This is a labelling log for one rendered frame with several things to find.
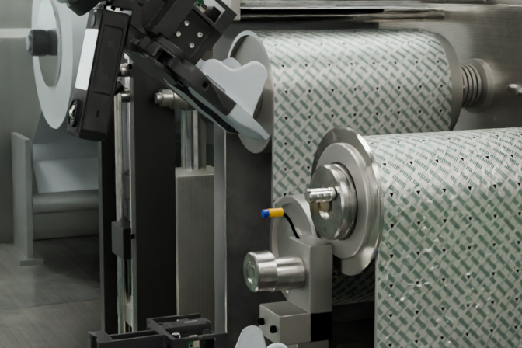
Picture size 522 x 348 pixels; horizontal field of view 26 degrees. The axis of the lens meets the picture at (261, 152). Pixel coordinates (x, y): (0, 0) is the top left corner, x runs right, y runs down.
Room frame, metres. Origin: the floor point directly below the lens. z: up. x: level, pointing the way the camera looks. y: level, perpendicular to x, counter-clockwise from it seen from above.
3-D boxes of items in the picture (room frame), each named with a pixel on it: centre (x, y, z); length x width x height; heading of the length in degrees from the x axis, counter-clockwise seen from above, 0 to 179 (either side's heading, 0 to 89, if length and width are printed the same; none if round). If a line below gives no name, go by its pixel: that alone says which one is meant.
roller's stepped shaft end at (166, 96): (1.30, 0.09, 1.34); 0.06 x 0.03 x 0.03; 114
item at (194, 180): (1.81, 0.11, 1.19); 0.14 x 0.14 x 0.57
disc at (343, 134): (1.10, -0.08, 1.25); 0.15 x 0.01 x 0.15; 24
